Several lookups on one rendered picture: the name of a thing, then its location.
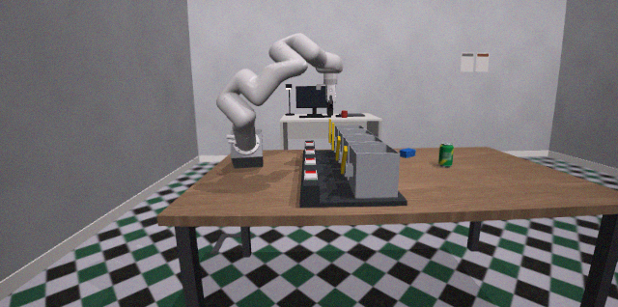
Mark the green drink can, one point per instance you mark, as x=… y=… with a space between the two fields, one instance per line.
x=445 y=154

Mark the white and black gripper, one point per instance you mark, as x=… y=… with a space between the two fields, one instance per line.
x=330 y=95

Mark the blue plastic box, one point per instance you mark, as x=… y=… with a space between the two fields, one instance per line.
x=407 y=152

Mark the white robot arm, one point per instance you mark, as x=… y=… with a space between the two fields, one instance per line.
x=257 y=89

